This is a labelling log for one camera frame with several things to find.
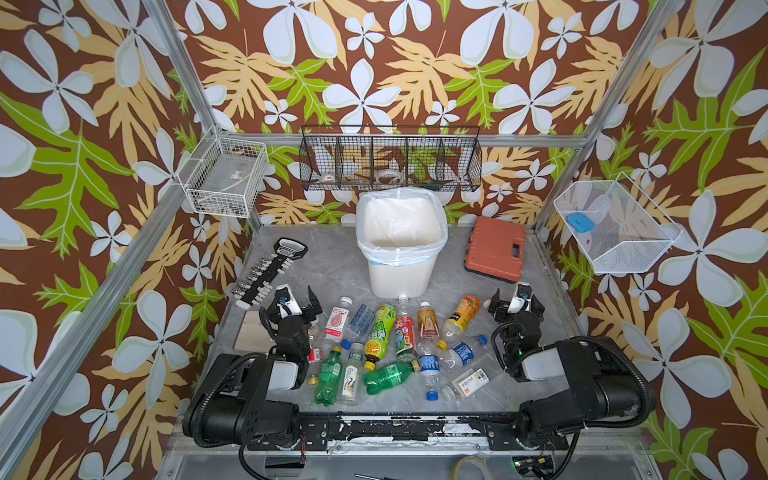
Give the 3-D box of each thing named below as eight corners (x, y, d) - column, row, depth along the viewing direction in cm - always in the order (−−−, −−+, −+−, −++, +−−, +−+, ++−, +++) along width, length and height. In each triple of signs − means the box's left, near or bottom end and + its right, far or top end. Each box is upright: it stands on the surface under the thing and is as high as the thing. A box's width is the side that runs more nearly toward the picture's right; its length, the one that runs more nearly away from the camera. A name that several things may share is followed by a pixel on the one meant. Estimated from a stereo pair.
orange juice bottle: (439, 336, 93) (442, 328, 88) (462, 300, 101) (466, 291, 96) (457, 347, 91) (461, 339, 86) (479, 310, 99) (483, 301, 94)
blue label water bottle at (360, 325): (342, 348, 90) (340, 342, 86) (358, 309, 98) (357, 302, 94) (361, 354, 88) (360, 348, 85) (376, 314, 97) (376, 307, 93)
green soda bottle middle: (366, 395, 81) (365, 390, 77) (362, 377, 84) (361, 371, 80) (421, 378, 84) (423, 373, 80) (415, 361, 87) (416, 355, 83)
